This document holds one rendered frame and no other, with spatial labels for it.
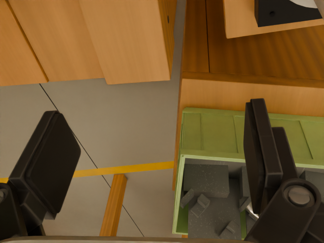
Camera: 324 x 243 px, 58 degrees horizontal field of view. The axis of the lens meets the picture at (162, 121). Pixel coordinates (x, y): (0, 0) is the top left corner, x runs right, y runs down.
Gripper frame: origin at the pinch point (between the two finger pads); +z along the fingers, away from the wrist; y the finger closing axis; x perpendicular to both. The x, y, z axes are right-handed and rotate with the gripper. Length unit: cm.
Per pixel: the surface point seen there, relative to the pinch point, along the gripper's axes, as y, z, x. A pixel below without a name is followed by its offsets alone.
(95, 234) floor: -132, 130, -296
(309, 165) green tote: 24, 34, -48
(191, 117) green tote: -2, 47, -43
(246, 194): 12, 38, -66
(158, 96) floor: -29, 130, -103
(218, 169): 4, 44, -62
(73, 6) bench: -20.9, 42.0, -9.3
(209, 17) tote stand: 4, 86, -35
